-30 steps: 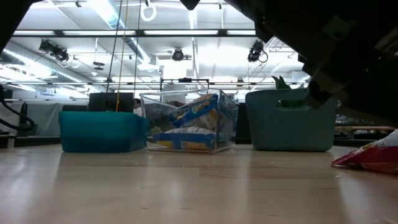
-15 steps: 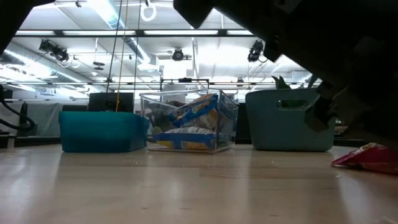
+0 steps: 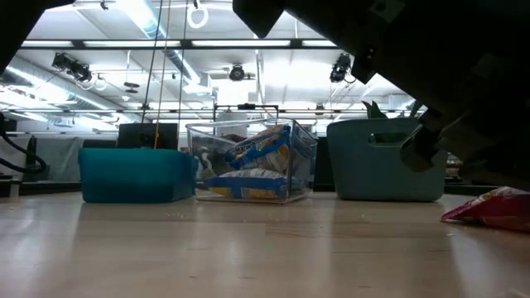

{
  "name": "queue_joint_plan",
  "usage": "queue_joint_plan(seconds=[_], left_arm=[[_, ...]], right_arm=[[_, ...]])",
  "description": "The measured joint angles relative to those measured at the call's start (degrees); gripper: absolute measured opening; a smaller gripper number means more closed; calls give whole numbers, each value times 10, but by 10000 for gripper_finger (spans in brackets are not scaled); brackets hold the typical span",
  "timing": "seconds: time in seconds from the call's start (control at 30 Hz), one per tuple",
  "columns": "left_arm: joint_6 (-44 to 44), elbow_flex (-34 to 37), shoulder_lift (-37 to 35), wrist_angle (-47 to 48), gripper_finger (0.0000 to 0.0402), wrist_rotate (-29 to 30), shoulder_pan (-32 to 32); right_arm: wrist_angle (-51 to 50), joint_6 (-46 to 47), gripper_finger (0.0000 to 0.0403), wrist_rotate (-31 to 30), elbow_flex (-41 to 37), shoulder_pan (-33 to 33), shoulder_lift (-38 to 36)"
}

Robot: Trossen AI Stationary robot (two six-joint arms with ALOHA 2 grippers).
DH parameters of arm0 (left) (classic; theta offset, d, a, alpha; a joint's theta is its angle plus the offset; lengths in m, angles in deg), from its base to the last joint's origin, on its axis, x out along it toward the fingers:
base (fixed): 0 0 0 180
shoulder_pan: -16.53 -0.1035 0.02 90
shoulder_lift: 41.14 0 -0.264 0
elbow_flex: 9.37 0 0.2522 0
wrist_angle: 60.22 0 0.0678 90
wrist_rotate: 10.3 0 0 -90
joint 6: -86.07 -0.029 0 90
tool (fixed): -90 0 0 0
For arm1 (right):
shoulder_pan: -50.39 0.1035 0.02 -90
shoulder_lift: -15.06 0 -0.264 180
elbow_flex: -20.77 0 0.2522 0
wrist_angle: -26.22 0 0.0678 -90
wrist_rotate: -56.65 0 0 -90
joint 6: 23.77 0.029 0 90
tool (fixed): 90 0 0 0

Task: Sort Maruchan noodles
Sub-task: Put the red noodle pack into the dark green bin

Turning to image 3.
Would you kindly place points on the white box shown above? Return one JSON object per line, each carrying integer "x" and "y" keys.
{"x": 232, "y": 120}

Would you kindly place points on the silver ventilation duct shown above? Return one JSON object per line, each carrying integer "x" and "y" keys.
{"x": 145, "y": 20}

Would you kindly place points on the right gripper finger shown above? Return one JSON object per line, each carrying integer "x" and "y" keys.
{"x": 258, "y": 16}

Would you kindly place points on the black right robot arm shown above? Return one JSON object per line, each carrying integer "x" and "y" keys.
{"x": 476, "y": 83}

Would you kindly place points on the clear plastic bin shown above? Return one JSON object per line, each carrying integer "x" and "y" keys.
{"x": 304, "y": 165}

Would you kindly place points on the black ceiling camera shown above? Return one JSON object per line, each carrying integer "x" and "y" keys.
{"x": 237, "y": 73}
{"x": 340, "y": 68}
{"x": 72, "y": 68}

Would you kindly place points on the black monitor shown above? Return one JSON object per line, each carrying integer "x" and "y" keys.
{"x": 145, "y": 136}

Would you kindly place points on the black metal cart frame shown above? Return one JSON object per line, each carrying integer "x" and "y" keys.
{"x": 246, "y": 106}

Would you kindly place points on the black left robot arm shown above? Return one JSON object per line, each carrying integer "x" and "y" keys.
{"x": 12, "y": 20}

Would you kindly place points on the teal artificial plant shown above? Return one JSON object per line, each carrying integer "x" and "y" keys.
{"x": 374, "y": 111}

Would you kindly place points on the small teal plastic bin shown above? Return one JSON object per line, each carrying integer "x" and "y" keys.
{"x": 136, "y": 176}

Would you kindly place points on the red noodle packet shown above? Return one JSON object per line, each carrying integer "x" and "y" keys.
{"x": 492, "y": 207}

